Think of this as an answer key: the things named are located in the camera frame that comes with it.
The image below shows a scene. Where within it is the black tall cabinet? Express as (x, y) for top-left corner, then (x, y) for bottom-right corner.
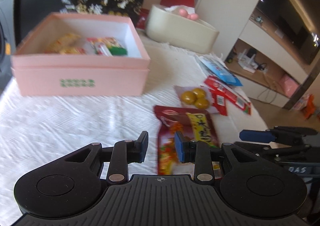
(14, 0), (84, 47)

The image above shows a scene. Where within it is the red snack packet yellow label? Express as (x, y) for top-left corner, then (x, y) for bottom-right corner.
(153, 105), (222, 175)

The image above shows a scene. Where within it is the small red snack packet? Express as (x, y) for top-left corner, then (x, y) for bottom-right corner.
(211, 90), (228, 116)

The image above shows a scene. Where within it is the cream oval container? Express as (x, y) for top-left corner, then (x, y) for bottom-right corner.
(146, 4), (220, 54)

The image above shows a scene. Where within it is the long red snack packet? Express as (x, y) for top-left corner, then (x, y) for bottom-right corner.
(204, 76), (252, 115)

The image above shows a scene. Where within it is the white router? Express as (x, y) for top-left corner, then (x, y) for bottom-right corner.
(236, 49), (260, 73)

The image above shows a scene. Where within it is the grey washing machine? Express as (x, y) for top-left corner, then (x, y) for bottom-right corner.
(0, 9), (16, 92)

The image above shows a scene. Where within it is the black television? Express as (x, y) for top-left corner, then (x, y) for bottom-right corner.
(254, 0), (320, 66)

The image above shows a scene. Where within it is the pink storage box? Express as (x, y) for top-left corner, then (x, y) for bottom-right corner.
(277, 75), (300, 98)

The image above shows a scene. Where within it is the green snack packet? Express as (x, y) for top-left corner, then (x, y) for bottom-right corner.
(106, 37), (128, 57)

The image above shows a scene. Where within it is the blue snack packet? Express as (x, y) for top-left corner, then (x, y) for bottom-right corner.
(199, 56), (243, 87)

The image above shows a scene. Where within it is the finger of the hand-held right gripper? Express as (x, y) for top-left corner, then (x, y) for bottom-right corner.
(234, 141), (312, 164)
(239, 126), (318, 144)

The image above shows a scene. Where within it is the white textured tablecloth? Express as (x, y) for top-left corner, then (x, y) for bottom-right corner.
(0, 29), (269, 216)

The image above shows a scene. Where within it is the orange toy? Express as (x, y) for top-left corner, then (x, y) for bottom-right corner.
(304, 94), (320, 119)

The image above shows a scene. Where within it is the pink cardboard box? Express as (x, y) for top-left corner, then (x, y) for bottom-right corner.
(10, 12), (151, 97)

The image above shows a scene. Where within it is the red and white snack packet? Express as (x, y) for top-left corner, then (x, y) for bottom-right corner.
(86, 37), (113, 56)

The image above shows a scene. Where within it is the colourful toy box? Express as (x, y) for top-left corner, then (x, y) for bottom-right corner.
(291, 95), (309, 112)

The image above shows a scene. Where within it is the black power cable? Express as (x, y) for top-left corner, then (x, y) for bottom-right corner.
(257, 63), (276, 102)

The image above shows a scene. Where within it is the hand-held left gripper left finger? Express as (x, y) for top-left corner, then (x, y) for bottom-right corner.
(64, 130), (149, 184)

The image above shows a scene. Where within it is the clear packet of olive plums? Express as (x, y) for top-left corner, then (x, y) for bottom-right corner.
(174, 85), (213, 114)

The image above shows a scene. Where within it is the small red bag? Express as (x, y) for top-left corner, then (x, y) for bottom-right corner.
(136, 9), (151, 30)

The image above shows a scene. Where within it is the white wooden shelf unit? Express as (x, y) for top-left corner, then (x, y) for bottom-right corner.
(225, 0), (320, 111)

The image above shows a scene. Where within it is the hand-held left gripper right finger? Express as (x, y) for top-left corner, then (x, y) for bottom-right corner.
(174, 131), (261, 183)

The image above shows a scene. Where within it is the white tissue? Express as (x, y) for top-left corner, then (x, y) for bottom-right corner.
(164, 4), (196, 15)

